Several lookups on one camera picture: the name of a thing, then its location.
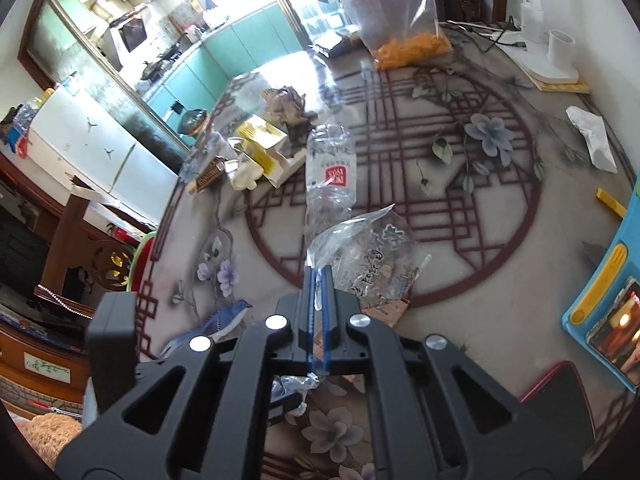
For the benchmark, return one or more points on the white crumpled tissue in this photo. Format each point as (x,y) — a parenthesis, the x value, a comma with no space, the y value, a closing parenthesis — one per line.
(592,137)

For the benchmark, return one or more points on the red bin with green rim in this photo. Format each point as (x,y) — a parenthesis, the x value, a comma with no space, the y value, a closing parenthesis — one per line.
(142,260)

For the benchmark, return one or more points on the carved wooden chair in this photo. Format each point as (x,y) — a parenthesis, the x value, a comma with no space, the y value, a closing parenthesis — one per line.
(70,240)

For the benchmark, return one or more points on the clear plastic bottle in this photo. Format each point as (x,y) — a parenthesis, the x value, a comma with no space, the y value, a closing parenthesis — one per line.
(330,180)

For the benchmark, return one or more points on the zip bag with orange snacks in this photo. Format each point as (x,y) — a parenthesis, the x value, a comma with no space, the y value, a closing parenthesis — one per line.
(405,25)

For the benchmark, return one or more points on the green trash bin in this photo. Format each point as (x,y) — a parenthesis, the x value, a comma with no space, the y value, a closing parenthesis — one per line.
(192,121)

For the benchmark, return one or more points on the brown paper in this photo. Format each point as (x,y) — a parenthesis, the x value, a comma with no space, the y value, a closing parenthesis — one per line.
(287,105)

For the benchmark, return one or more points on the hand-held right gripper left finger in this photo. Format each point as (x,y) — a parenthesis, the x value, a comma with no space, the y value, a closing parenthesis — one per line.
(311,310)

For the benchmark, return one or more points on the dark cloth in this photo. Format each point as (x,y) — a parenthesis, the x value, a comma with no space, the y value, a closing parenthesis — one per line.
(15,115)

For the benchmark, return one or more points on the teal base cabinets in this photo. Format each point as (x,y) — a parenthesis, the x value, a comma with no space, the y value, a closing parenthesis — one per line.
(240,45)

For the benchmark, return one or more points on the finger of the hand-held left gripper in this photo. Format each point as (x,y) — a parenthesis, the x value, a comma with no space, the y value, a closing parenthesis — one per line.
(112,350)

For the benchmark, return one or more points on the yellow box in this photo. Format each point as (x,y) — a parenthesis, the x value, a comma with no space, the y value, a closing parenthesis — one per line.
(260,132)

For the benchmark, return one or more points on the glass sliding door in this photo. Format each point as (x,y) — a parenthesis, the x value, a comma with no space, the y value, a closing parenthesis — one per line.
(100,90)

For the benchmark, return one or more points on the white desk lamp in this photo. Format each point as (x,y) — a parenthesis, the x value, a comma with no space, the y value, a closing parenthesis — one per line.
(535,25)

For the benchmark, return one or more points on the yellow stick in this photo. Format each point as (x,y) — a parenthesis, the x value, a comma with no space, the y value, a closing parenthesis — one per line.
(612,202)

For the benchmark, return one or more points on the clear printed plastic bag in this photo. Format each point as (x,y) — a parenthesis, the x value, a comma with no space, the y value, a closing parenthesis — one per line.
(370,260)

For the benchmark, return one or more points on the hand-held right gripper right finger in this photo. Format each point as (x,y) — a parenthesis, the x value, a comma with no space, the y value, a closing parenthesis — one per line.
(328,310)

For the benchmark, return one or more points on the range hood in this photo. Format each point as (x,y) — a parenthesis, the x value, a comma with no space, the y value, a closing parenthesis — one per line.
(132,35)

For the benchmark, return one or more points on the brown wrapper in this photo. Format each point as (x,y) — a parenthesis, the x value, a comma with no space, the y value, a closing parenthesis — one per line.
(207,176)

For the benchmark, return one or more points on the phone with lit screen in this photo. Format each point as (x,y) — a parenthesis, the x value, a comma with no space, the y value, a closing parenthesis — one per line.
(617,330)

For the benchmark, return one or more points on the black wok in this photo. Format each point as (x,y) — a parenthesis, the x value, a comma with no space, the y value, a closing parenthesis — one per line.
(154,69)

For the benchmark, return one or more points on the dark snack pack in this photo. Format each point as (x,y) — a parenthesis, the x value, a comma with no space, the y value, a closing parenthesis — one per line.
(337,44)

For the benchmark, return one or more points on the white fridge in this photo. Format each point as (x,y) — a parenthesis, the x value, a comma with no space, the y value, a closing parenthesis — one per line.
(85,145)

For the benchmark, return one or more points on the dark tablet with red edge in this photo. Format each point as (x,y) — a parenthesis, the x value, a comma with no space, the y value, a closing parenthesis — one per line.
(560,395)

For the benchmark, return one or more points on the blue toy board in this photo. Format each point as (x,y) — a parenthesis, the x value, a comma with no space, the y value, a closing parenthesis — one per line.
(597,280)

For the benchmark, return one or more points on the wooden cabinet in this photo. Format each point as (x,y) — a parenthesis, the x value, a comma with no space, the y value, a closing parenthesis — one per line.
(30,360)

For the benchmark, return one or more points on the brown plush toy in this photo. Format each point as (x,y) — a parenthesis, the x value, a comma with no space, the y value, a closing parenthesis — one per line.
(45,435)

